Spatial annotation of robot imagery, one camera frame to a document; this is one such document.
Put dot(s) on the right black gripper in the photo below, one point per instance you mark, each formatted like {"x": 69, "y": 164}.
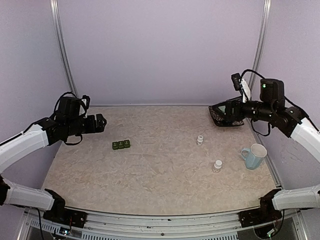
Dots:
{"x": 236, "y": 103}

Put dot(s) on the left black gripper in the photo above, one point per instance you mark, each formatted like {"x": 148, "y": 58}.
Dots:
{"x": 100, "y": 126}

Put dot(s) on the green pill organizer box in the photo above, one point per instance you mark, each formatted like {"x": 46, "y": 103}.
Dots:
{"x": 123, "y": 144}

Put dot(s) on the white pill bottle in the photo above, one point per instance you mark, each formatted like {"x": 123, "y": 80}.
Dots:
{"x": 217, "y": 166}
{"x": 200, "y": 140}

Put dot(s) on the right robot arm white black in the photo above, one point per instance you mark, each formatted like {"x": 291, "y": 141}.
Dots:
{"x": 294, "y": 123}

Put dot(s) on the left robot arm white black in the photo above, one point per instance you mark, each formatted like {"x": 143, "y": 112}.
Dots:
{"x": 69, "y": 118}

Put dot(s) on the black patterned tray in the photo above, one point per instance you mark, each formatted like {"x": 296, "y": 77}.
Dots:
{"x": 217, "y": 113}

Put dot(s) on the light blue mug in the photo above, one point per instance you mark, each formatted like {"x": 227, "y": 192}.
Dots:
{"x": 253, "y": 156}

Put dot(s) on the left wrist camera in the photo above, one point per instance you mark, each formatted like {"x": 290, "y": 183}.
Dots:
{"x": 86, "y": 99}

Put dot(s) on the right aluminium frame post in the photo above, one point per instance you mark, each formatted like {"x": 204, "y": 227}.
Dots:
{"x": 262, "y": 34}

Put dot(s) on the aluminium frame post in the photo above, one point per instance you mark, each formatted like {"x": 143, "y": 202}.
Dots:
{"x": 61, "y": 45}
{"x": 262, "y": 34}

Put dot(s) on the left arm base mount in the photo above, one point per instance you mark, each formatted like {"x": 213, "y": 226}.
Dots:
{"x": 65, "y": 216}

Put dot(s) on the front aluminium rail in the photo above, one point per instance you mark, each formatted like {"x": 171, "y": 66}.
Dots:
{"x": 213, "y": 226}

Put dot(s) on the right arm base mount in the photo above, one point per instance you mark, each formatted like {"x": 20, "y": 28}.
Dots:
{"x": 257, "y": 216}

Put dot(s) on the left aluminium frame post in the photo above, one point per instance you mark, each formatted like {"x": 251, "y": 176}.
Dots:
{"x": 61, "y": 45}

